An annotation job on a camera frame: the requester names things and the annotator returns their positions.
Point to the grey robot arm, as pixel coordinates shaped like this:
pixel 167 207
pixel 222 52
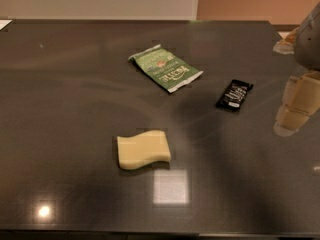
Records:
pixel 301 97

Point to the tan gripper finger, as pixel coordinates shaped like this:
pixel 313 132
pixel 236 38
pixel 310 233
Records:
pixel 301 99
pixel 286 45

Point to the black rxbar chocolate wrapper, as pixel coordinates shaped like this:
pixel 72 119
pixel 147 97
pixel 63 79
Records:
pixel 234 95

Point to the green chip bag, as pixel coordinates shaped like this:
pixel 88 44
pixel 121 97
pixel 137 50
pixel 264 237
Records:
pixel 165 68

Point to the yellow wavy sponge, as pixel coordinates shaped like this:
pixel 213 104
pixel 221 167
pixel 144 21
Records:
pixel 143 149

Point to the white paper at table corner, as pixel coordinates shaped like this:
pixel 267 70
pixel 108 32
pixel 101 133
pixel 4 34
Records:
pixel 4 23

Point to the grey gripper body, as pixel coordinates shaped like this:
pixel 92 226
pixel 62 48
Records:
pixel 309 49

